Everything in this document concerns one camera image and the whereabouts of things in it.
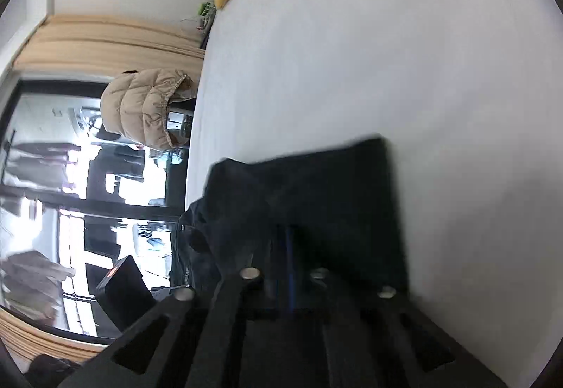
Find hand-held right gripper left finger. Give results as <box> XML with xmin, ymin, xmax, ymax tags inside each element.
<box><xmin>57</xmin><ymin>230</ymin><xmax>292</xmax><ymax>388</ymax></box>

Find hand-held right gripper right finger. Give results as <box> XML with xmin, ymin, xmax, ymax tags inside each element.
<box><xmin>291</xmin><ymin>230</ymin><xmax>506</xmax><ymax>388</ymax></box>

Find black denim pants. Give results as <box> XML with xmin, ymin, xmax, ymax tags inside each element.
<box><xmin>169</xmin><ymin>135</ymin><xmax>413</xmax><ymax>315</ymax></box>

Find black framed glass door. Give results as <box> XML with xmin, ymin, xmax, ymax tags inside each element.
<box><xmin>0</xmin><ymin>79</ymin><xmax>196</xmax><ymax>345</ymax></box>

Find beige puffer jacket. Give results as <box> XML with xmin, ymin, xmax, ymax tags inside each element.
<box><xmin>100</xmin><ymin>69</ymin><xmax>200</xmax><ymax>152</ymax></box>

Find beige curtain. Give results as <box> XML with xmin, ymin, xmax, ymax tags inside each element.
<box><xmin>12</xmin><ymin>14</ymin><xmax>207</xmax><ymax>73</ymax></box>

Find bed with grey headboard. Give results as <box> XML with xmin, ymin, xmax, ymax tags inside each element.
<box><xmin>152</xmin><ymin>0</ymin><xmax>563</xmax><ymax>388</ymax></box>

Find white wire basket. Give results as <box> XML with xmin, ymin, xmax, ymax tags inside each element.
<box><xmin>196</xmin><ymin>5</ymin><xmax>219</xmax><ymax>36</ymax></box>

